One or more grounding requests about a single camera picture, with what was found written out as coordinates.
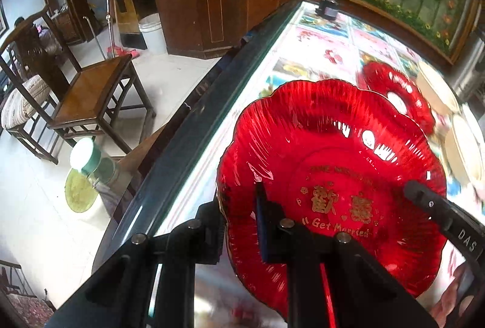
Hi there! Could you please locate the large red flower plate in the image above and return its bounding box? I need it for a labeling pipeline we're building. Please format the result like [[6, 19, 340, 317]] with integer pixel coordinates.
[[217, 79, 447, 316]]

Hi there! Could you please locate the small red flower plate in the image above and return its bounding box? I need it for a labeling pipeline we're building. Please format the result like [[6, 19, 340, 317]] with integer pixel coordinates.
[[361, 61, 436, 135]]

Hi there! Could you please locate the green white standing fan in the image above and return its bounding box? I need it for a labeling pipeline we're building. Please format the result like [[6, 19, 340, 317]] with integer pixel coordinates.
[[64, 138, 119, 215]]

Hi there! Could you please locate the cushioned wooden chair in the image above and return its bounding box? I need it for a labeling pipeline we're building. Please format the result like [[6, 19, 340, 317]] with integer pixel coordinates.
[[1, 42, 59, 165]]

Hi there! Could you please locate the colourful plastic tablecloth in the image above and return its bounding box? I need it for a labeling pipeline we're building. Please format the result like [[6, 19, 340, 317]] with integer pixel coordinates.
[[154, 0, 485, 328]]

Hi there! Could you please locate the small black table device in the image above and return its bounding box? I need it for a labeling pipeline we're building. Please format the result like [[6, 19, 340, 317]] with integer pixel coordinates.
[[316, 0, 340, 20]]

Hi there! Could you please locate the white waste bin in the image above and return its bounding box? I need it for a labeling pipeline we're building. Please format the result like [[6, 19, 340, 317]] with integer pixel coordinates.
[[138, 13, 168, 55]]

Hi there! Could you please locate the wooden cabinet counter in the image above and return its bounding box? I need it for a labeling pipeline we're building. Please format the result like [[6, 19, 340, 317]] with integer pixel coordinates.
[[125, 0, 453, 72]]

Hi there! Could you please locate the broom with metal handle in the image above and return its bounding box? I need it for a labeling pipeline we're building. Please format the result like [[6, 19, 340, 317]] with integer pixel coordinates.
[[105, 0, 140, 59]]

